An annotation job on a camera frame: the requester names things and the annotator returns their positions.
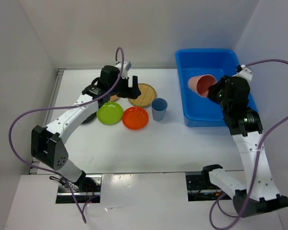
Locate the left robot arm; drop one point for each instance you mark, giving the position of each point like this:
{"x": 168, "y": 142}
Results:
{"x": 48, "y": 143}

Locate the blue plastic bin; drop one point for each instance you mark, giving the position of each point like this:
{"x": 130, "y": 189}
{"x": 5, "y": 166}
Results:
{"x": 199, "y": 111}

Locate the green plastic plate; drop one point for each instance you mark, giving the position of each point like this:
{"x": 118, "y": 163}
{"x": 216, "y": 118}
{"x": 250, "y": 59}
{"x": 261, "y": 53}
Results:
{"x": 110, "y": 113}

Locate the black plastic plate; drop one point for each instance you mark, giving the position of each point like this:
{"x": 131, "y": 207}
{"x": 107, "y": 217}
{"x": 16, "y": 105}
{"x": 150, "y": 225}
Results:
{"x": 89, "y": 119}

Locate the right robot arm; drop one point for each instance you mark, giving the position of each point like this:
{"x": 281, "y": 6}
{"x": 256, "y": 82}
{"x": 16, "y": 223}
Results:
{"x": 259, "y": 194}

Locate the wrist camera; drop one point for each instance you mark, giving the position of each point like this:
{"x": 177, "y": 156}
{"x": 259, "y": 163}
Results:
{"x": 126, "y": 66}
{"x": 244, "y": 72}

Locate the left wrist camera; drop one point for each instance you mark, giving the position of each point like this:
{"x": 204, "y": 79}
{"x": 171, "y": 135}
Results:
{"x": 126, "y": 66}

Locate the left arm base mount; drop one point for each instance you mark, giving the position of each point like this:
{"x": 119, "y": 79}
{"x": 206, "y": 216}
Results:
{"x": 90, "y": 192}

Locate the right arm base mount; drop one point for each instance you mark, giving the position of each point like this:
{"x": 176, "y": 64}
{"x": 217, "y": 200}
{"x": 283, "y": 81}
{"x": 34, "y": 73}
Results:
{"x": 197, "y": 190}

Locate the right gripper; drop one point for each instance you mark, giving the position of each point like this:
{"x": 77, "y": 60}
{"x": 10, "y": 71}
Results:
{"x": 211, "y": 93}

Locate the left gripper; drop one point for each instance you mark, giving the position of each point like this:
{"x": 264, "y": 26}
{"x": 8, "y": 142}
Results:
{"x": 130, "y": 93}

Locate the orange plastic plate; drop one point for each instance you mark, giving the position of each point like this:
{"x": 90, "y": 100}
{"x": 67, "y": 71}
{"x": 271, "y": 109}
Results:
{"x": 135, "y": 118}

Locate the blue plastic cup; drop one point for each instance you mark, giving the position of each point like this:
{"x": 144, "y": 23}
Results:
{"x": 159, "y": 107}

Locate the light wooden woven plate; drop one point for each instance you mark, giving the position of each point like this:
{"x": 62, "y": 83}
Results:
{"x": 113, "y": 98}

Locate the green-rimmed bamboo woven plate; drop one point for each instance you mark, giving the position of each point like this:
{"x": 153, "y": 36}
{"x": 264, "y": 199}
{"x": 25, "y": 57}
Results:
{"x": 148, "y": 94}

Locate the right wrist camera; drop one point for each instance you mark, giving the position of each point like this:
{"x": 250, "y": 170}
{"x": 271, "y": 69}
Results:
{"x": 244, "y": 72}

